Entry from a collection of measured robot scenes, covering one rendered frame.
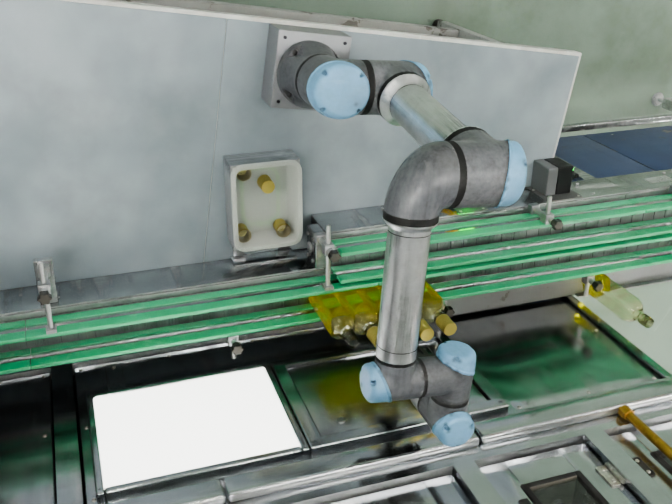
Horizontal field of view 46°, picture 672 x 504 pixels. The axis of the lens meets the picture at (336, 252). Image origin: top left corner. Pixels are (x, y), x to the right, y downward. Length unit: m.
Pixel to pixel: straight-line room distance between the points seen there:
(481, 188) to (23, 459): 1.11
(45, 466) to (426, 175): 1.01
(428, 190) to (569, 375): 0.89
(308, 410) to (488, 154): 0.75
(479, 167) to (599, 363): 0.92
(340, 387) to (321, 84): 0.70
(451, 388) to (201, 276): 0.74
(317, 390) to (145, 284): 0.48
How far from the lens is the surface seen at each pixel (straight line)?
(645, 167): 2.67
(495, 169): 1.37
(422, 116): 1.56
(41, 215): 1.98
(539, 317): 2.31
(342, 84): 1.66
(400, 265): 1.37
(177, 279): 1.98
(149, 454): 1.74
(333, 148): 2.04
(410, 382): 1.48
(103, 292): 1.96
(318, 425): 1.78
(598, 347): 2.22
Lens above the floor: 2.58
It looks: 58 degrees down
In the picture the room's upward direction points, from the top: 142 degrees clockwise
